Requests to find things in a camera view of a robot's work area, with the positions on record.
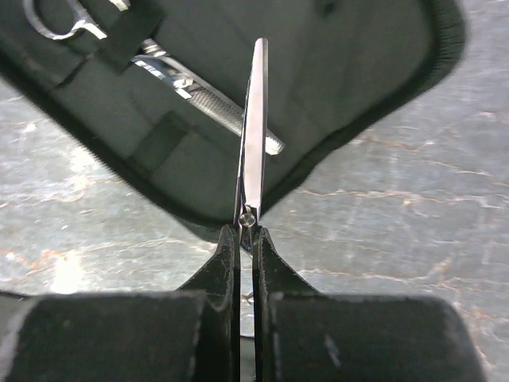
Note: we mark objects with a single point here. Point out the silver thinning scissors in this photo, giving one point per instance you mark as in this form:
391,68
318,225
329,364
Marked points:
154,59

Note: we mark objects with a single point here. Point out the silver straight scissors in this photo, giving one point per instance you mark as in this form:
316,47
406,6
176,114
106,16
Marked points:
252,155

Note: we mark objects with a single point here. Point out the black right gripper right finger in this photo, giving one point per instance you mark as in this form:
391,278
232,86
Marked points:
301,334

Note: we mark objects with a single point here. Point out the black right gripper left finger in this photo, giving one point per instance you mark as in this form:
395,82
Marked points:
188,334

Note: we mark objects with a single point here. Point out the black zip tool case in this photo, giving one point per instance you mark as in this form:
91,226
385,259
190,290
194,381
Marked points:
335,68

